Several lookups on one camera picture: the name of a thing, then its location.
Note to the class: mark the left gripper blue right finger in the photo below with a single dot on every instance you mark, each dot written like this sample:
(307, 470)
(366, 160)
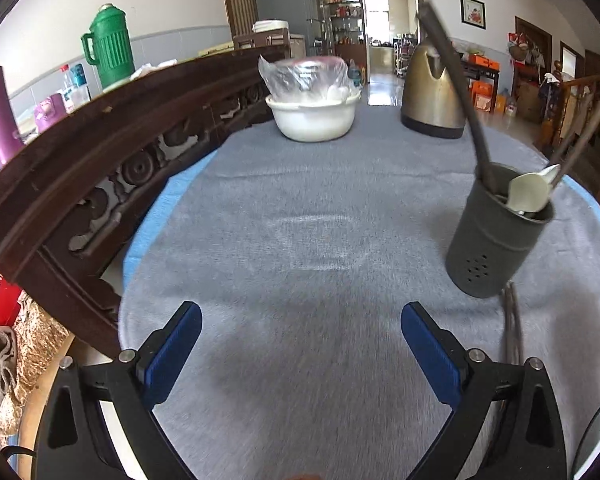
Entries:
(465, 380)

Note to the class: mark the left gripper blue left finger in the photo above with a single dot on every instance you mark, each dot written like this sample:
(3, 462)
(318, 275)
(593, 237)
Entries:
(138, 380)

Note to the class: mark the dark chopstick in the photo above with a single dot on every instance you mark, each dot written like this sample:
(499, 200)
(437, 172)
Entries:
(436, 34)
(575, 128)
(518, 344)
(508, 327)
(578, 149)

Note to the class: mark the dark grey utensil holder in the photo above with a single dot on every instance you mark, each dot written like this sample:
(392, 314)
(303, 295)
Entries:
(491, 241)

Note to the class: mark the dark carved wooden bench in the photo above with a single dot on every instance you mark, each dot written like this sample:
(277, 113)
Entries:
(74, 197)

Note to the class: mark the white ceramic spoon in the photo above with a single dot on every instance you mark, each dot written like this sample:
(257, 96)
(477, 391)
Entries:
(529, 193)

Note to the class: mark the grey table cloth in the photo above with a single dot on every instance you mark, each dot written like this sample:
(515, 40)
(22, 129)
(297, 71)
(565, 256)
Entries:
(302, 257)

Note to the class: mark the gold electric kettle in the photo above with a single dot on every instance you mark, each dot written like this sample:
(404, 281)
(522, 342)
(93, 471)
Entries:
(430, 104)

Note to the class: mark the wooden stair railing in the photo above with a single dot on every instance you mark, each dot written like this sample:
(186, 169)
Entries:
(574, 139)

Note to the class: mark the white plastic basin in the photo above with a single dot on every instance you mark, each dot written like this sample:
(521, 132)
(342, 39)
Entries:
(316, 123)

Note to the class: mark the clear plastic bag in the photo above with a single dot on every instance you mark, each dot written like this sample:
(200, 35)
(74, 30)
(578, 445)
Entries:
(320, 80)

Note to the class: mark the green thermos jug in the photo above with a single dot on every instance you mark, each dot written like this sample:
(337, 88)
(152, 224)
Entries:
(107, 46)

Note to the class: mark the dark chopstick in holder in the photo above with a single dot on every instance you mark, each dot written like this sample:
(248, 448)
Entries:
(436, 34)

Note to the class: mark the grey refrigerator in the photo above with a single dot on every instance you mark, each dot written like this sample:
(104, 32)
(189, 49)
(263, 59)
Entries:
(304, 17)

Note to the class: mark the framed wall picture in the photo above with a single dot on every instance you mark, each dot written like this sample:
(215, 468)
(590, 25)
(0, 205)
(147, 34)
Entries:
(473, 13)

